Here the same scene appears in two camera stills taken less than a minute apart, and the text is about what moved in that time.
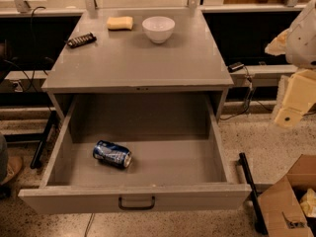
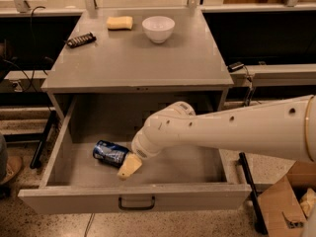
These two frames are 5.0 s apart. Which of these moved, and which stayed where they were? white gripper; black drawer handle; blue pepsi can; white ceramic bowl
Moved: white gripper
Stayed: white ceramic bowl; blue pepsi can; black drawer handle
